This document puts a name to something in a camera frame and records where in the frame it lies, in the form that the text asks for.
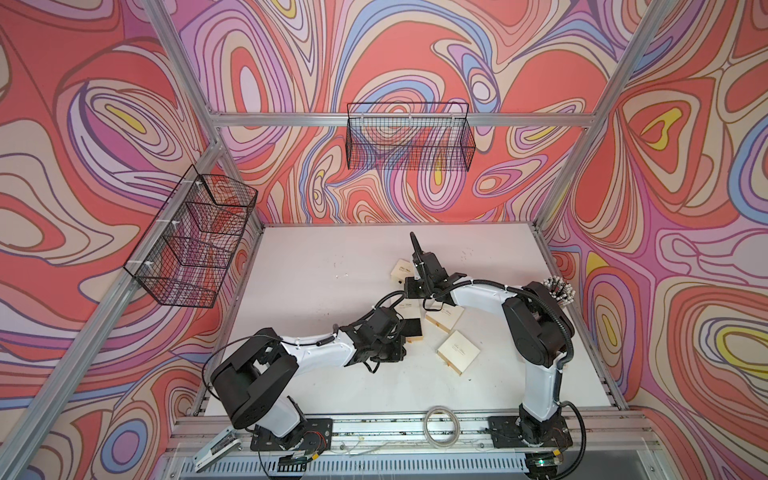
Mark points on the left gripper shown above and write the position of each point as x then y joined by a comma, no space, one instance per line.
400,351

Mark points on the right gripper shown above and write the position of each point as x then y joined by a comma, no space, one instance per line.
409,284

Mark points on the cream drawer jewelry box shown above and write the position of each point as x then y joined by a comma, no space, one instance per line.
410,313

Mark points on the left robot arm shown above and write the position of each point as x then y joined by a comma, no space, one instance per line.
250,382

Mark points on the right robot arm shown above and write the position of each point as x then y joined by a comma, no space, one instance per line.
540,330

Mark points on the small cream jewelry box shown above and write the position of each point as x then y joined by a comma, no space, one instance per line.
402,270

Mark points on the cream jewelry box middle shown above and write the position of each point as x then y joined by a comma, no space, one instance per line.
444,317

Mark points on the cream jewelry box front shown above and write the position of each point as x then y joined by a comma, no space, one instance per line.
458,352

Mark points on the cup of pencils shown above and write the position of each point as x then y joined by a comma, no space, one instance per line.
560,290

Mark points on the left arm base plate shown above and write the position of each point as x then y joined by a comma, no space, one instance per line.
311,434

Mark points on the black wire basket back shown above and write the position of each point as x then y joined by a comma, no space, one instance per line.
409,136

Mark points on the black wire basket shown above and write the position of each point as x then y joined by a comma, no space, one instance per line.
200,227
409,136

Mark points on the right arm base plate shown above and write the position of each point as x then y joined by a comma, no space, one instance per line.
504,432

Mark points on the black wire basket left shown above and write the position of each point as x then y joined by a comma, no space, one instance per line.
200,227

